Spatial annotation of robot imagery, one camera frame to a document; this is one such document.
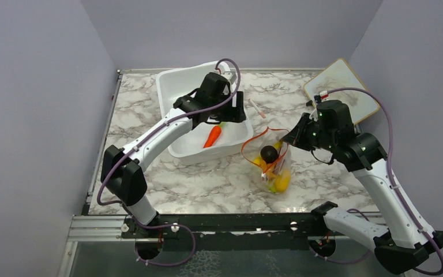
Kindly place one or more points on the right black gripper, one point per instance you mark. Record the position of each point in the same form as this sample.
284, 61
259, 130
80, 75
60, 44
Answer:
293, 137

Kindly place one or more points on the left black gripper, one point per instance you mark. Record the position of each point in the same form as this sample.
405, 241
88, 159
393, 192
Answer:
234, 114

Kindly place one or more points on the small yellow banana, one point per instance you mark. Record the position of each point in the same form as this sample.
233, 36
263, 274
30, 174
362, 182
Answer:
277, 145

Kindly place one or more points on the orange carrot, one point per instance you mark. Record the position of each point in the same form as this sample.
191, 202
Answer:
214, 134

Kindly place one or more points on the clear zip bag orange zipper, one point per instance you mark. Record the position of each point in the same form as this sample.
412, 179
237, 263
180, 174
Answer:
251, 149

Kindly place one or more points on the dark brown round fruit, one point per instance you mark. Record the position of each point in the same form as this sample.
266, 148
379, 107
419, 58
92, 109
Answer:
269, 154

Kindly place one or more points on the large yellow banana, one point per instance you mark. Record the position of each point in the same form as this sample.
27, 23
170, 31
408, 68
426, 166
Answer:
258, 161

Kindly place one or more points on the yellow bell pepper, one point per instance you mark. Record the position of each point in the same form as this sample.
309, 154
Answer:
280, 182

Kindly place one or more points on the small orange food piece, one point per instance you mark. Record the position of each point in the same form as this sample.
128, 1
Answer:
270, 175

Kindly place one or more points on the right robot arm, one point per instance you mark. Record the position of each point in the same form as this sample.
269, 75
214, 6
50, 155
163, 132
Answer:
406, 240

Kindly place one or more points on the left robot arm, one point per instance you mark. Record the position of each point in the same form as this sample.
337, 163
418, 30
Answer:
214, 101

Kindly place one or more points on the white marker pink cap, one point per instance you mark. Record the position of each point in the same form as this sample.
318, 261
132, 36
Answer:
260, 112

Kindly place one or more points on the white plastic bin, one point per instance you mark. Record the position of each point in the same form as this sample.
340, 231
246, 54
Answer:
188, 149

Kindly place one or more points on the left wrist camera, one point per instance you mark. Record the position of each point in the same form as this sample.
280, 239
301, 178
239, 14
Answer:
231, 76

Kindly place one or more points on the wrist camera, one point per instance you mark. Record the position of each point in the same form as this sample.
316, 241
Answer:
231, 76
319, 101

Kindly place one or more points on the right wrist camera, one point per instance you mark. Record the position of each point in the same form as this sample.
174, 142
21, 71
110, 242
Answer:
319, 101

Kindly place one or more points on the small whiteboard wooden frame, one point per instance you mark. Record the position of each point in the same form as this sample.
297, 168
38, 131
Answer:
339, 75

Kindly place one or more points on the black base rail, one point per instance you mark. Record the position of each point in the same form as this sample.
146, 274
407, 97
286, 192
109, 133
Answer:
227, 232

